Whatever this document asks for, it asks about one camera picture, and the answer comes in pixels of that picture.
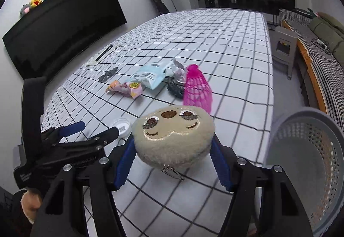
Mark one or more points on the orange wooden sofa frame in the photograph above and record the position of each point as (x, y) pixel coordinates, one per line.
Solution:
(309, 65)

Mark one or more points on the silver foil wrapper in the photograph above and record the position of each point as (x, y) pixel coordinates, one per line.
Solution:
(178, 73)

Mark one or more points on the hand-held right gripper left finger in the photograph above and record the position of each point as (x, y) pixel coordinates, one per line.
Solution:
(125, 164)

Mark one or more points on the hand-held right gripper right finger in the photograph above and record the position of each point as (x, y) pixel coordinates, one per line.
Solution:
(220, 161)

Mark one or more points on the black pen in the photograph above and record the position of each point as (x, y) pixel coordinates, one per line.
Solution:
(104, 52)

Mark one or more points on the grey plastic basket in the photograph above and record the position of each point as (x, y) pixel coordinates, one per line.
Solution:
(290, 145)

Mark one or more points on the beige sloth plush toy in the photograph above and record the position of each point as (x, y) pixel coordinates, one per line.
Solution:
(172, 143)

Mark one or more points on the teal item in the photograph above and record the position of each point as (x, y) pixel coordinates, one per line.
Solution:
(312, 12)

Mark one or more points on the pink snack packet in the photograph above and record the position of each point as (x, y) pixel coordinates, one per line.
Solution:
(122, 88)

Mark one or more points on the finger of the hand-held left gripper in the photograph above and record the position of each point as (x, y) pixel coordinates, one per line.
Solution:
(72, 128)
(107, 134)

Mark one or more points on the checked white tablecloth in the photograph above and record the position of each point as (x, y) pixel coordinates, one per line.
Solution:
(215, 38)

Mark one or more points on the black hair clip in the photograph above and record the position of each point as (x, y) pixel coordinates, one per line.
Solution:
(107, 75)

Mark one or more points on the houndstooth sofa cover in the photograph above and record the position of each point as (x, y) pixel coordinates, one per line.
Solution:
(328, 78)

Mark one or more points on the black television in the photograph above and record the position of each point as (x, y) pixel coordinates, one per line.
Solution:
(67, 24)

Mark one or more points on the person's left hand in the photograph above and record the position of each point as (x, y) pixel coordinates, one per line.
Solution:
(29, 204)

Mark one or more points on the pink mesh net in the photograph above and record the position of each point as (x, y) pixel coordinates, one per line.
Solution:
(197, 89)

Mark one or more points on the olive green sofa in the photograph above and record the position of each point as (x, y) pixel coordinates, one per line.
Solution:
(328, 33)

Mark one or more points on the grey plastic stool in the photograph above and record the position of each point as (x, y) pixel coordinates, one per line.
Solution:
(287, 59)

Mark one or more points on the light blue packet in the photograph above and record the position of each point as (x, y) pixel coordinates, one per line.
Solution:
(150, 75)

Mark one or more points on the black scrunchie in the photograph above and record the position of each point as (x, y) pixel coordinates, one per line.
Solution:
(174, 89)

